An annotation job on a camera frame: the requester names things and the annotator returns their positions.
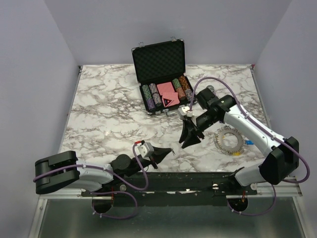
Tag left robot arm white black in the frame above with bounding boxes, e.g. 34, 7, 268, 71
33, 142, 172, 196

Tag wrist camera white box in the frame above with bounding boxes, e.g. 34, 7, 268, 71
177, 106, 193, 120
137, 141, 154, 158

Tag black poker chip case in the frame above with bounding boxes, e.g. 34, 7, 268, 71
131, 39, 193, 116

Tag blue key tag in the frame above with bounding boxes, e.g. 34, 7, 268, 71
245, 140, 253, 145

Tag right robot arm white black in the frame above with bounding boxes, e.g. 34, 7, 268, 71
178, 88, 299, 194

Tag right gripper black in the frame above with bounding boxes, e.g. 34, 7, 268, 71
179, 111, 219, 148

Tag pink playing card deck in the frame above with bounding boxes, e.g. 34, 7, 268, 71
157, 82, 180, 108

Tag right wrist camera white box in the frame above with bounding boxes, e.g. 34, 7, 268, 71
177, 106, 193, 120

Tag silver disc keyring holder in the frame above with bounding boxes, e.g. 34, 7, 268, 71
214, 125, 245, 155

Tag purple glitter toy microphone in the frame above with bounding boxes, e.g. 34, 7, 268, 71
207, 85, 215, 92

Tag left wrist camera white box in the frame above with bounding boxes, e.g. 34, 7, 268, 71
137, 141, 154, 158

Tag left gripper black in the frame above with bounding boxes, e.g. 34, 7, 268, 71
126, 146, 171, 178

